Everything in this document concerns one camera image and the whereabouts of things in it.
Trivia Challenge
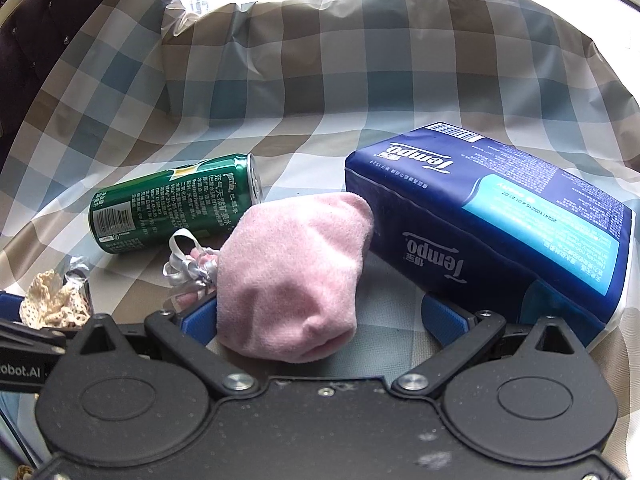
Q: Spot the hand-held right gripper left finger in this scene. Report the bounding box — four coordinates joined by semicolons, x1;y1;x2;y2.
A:
62;295;253;393

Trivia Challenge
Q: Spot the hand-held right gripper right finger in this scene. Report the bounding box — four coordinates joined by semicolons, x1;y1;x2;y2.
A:
391;294;586;395

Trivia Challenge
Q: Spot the beige lace scrunchie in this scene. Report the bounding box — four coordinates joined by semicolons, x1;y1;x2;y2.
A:
19;269;91;331

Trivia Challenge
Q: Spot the pink fabric pouch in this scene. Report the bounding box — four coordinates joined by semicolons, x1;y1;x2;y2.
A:
215;191;373;363

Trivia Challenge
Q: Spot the silver ribbon bow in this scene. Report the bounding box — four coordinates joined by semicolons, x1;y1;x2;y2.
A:
161;228;221;293

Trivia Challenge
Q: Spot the blue tissue pack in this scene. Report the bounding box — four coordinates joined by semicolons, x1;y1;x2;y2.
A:
344;122;636;348

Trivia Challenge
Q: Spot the green drink can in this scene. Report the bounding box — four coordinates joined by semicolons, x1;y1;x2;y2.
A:
88;153;263;255

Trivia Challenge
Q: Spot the purple upholstered chair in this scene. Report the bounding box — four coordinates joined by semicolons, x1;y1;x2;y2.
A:
0;0;126;161

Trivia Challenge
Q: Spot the checked tablecloth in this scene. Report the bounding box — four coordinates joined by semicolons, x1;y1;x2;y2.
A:
0;0;640;480

